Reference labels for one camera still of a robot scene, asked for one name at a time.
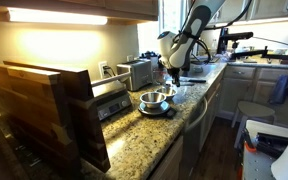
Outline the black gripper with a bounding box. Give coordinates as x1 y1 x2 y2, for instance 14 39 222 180
167 68 180 81

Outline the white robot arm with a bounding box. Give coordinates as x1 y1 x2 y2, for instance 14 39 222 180
157 0 225 85

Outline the silver bowl with yellow contents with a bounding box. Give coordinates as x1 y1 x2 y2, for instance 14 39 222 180
157 87 177 100

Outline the empty silver bowl on scale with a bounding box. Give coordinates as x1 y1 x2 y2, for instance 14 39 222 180
140 92 166 108

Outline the stainless steel toaster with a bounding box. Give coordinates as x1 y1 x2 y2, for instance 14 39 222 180
117 59 152 91

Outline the black kitchen scale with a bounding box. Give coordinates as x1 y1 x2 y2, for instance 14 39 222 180
138 102 177 118

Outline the white round stool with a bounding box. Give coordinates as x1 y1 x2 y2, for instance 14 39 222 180
231 101 276 148

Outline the dark wooden cutting board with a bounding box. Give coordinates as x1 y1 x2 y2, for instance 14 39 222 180
4 60 111 173

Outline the blue hanging towel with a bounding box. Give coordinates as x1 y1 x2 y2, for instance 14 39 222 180
268 75 288 104

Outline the light wooden cutting board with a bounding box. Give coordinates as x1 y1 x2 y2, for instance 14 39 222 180
0 65 81 179

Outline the under-cabinet light strip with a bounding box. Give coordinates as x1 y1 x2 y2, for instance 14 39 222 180
8 7 108 25

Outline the stainless dishwasher handle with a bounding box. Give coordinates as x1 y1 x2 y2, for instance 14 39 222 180
185 98 208 133

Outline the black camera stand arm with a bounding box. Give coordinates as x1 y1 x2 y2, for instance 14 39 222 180
216 27 288 64

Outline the white wall outlet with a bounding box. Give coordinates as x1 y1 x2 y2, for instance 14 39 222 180
98 61 107 79

